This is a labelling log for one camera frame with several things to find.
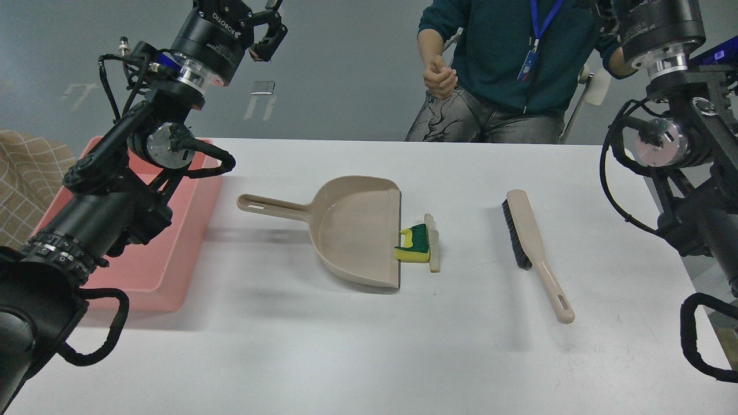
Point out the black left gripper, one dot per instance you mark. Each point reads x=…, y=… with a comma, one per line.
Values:
x=214, y=35

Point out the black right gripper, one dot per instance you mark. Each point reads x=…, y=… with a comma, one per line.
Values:
x=648, y=26

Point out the beige plastic dustpan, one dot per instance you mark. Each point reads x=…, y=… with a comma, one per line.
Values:
x=353, y=223

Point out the beige hand brush black bristles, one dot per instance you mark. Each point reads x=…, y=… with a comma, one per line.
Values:
x=529, y=251

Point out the yellow green sponge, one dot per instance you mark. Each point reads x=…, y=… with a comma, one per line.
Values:
x=414, y=245

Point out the beige foam scrap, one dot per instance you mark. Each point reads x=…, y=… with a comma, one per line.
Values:
x=433, y=241

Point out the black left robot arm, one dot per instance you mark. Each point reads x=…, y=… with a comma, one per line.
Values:
x=121, y=189

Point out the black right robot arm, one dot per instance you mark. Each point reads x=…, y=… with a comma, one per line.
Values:
x=682, y=135

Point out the white office chair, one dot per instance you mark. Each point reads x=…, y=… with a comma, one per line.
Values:
x=595, y=87

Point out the seated person teal sweater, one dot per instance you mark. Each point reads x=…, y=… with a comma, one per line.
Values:
x=504, y=72

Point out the beige checkered cloth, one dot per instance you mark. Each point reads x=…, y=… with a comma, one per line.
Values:
x=32, y=169

